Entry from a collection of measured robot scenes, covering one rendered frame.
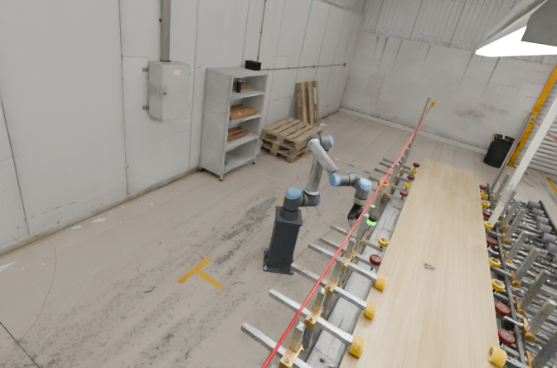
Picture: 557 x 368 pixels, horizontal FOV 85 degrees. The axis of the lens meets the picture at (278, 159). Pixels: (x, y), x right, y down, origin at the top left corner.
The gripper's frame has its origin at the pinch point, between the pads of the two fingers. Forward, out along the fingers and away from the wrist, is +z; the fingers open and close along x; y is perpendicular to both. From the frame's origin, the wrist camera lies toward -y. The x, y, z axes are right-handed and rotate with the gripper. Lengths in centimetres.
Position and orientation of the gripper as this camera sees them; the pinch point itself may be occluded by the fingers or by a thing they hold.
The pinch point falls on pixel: (351, 226)
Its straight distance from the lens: 232.4
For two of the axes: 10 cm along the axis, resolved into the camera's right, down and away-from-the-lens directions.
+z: -1.7, 9.0, 4.1
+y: 5.0, -2.8, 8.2
